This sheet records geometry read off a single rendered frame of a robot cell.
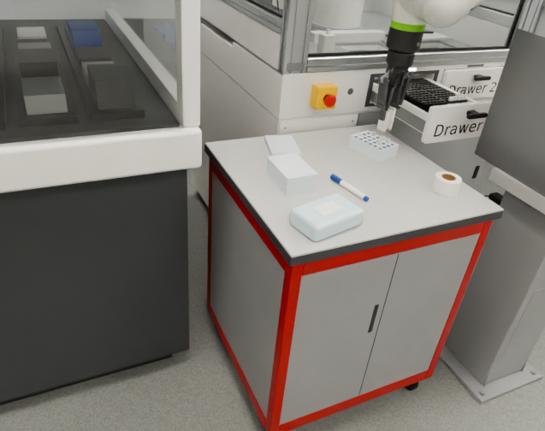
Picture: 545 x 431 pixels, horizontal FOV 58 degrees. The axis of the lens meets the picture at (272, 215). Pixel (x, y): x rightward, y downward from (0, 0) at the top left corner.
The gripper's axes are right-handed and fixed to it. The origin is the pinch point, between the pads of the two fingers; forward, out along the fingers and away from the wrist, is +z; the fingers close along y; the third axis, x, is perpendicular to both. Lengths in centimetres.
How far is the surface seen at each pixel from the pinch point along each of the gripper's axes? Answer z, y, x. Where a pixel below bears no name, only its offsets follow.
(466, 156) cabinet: 30, -67, -4
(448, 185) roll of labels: 6.6, 6.9, 28.5
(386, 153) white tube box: 8.0, 4.1, 5.5
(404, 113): 0.0, -9.2, -0.4
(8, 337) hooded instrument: 54, 107, -31
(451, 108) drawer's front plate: -6.3, -10.7, 13.5
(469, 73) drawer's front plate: -6, -52, -6
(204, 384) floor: 86, 58, -7
